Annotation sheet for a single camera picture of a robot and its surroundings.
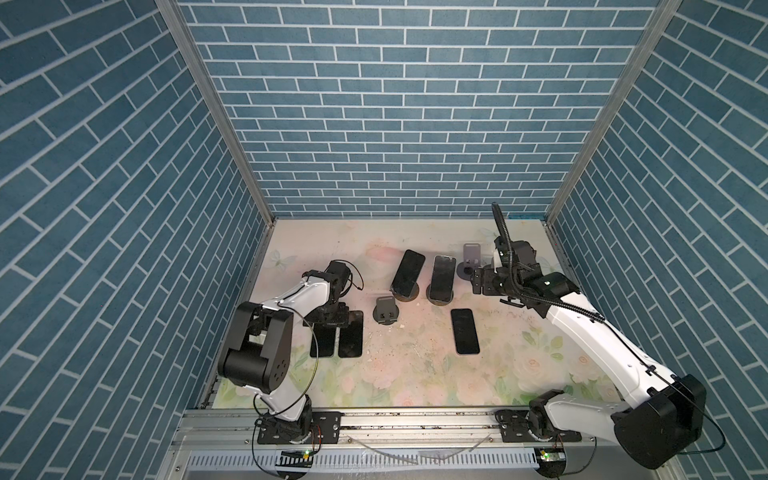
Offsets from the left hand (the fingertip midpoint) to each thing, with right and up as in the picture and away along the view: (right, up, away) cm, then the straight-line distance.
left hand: (330, 322), depth 91 cm
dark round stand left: (+17, +3, 0) cm, 17 cm away
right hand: (+44, +16, -10) cm, 48 cm away
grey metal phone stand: (+46, +18, +11) cm, 51 cm away
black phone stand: (+7, -4, -2) cm, 8 cm away
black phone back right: (+35, +13, +3) cm, 38 cm away
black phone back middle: (+25, +15, +5) cm, 29 cm away
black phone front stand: (-1, -6, -4) cm, 7 cm away
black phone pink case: (+41, -3, -2) cm, 41 cm away
